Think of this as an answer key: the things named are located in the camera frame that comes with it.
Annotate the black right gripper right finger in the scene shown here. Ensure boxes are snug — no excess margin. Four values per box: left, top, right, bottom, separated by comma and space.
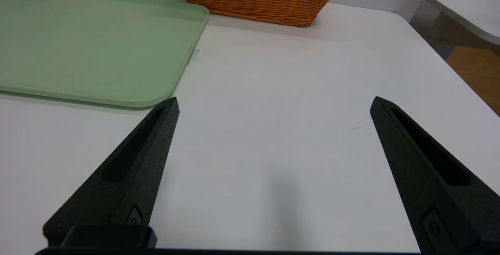
370, 96, 500, 255

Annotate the white side table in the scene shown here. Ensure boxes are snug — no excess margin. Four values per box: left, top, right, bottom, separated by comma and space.
410, 0, 500, 58

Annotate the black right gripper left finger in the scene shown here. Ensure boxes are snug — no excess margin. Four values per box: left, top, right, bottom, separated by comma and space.
43, 97, 180, 248

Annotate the light green plastic tray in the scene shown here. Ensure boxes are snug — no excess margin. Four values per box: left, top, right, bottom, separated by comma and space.
0, 0, 210, 109

